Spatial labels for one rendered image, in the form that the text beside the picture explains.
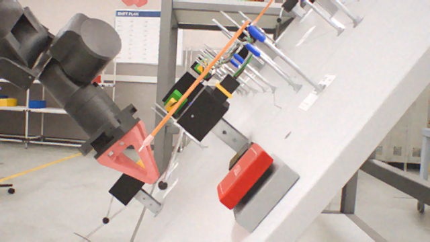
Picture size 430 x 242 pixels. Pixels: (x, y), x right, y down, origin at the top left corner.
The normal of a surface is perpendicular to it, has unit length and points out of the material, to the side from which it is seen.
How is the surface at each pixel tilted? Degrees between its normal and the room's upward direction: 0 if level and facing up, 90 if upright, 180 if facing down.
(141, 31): 90
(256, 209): 90
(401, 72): 53
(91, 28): 57
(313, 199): 90
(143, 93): 90
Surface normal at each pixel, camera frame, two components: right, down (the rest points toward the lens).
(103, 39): 0.63, -0.47
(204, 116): -0.08, 0.21
